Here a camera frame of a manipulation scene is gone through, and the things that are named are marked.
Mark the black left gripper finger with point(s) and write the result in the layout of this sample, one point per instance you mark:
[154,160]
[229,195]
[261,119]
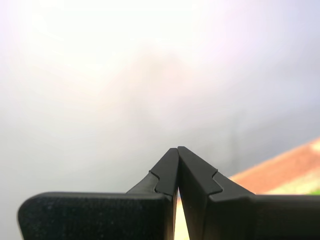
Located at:
[100,217]
[250,217]

